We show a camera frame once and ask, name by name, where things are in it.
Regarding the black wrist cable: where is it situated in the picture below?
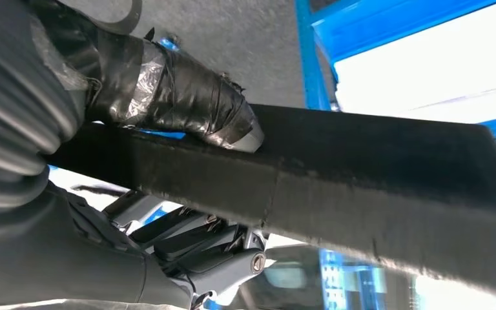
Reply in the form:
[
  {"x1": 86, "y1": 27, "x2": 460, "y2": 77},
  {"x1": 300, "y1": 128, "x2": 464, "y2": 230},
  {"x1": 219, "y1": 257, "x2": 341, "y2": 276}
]
[{"x1": 57, "y1": 0, "x2": 143, "y2": 36}]

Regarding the blue shelf frame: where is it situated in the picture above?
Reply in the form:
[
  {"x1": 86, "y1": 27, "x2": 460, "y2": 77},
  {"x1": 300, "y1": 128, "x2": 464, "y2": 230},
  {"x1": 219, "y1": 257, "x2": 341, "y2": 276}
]
[{"x1": 294, "y1": 0, "x2": 496, "y2": 181}]

